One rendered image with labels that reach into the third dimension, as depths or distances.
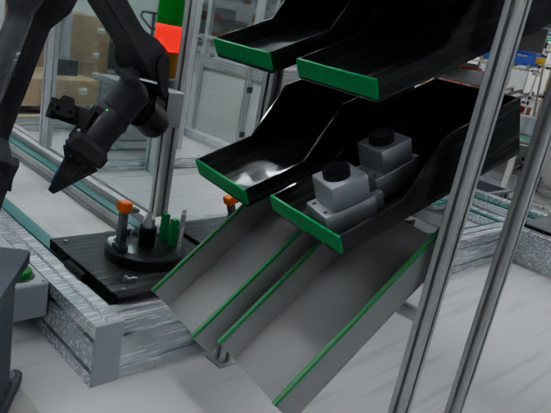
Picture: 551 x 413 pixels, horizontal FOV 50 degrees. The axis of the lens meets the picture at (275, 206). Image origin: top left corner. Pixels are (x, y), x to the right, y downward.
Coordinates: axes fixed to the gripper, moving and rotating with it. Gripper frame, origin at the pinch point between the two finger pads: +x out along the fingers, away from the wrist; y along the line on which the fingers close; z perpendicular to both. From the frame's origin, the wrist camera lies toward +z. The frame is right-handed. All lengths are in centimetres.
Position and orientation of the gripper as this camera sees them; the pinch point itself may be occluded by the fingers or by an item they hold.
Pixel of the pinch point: (66, 170)
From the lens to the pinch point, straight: 99.1
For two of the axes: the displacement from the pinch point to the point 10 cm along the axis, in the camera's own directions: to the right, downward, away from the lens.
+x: -6.3, 7.8, -0.6
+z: -7.2, -6.1, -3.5
